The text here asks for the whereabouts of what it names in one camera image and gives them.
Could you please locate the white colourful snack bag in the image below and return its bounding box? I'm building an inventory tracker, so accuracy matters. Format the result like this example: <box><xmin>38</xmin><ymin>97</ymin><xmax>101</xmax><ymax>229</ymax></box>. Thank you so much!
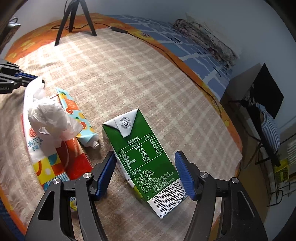
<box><xmin>21</xmin><ymin>77</ymin><xmax>78</xmax><ymax>212</ymax></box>

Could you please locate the light blue fruit-print tube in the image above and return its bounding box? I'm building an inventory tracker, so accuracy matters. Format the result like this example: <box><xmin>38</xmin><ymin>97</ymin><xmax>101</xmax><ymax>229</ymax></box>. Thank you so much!
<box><xmin>56</xmin><ymin>87</ymin><xmax>100</xmax><ymax>149</ymax></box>

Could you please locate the green milk carton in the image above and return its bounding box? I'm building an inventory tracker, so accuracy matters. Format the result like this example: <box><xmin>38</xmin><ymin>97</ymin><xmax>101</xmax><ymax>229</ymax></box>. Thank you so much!
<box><xmin>102</xmin><ymin>109</ymin><xmax>187</xmax><ymax>218</ymax></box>

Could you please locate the red paper box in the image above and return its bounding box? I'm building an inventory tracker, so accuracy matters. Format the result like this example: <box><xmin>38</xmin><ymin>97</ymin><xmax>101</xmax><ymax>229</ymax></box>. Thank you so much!
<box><xmin>56</xmin><ymin>138</ymin><xmax>93</xmax><ymax>180</ymax></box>

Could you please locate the yellow box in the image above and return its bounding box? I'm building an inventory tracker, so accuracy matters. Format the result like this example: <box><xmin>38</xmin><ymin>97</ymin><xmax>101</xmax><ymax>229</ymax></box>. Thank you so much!
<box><xmin>273</xmin><ymin>158</ymin><xmax>290</xmax><ymax>184</ymax></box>

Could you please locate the striped cloth on chair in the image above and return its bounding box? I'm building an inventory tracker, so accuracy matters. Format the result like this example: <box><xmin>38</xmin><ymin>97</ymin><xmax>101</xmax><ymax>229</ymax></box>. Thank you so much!
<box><xmin>255</xmin><ymin>103</ymin><xmax>280</xmax><ymax>152</ymax></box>

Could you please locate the black folding chair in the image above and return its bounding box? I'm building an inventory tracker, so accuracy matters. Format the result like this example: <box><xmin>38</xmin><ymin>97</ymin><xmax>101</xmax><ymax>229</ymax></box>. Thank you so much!
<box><xmin>221</xmin><ymin>63</ymin><xmax>284</xmax><ymax>167</ymax></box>

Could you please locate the blue checked bed sheet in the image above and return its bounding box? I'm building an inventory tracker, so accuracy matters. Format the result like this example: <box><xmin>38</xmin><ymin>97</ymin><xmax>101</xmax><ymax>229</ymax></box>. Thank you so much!
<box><xmin>111</xmin><ymin>15</ymin><xmax>232</xmax><ymax>99</ymax></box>

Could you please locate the black power cable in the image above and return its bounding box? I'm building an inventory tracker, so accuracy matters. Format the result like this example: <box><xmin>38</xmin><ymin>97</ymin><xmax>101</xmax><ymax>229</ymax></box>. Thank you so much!
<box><xmin>51</xmin><ymin>21</ymin><xmax>223</xmax><ymax>119</ymax></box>

